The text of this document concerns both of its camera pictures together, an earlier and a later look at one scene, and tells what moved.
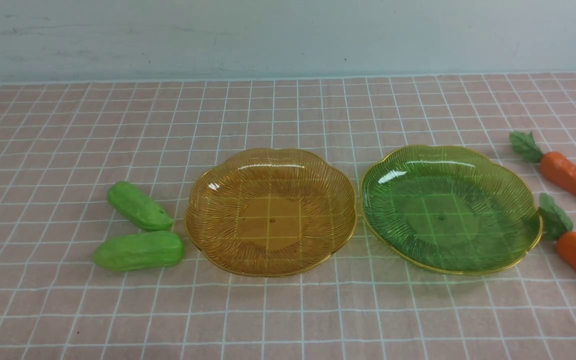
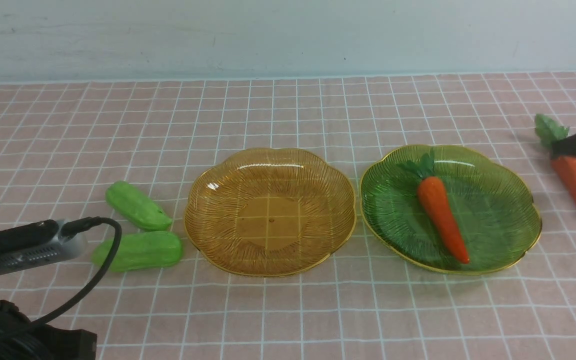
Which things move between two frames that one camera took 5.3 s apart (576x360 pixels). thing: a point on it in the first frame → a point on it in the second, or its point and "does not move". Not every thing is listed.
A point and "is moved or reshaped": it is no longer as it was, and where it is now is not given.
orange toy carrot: [561, 170] is moved or reshaped
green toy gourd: [137, 207] does not move
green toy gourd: [139, 250] does not move
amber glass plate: [271, 212] does not move
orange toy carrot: [575, 248] → [433, 192]
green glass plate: [449, 208] does not move
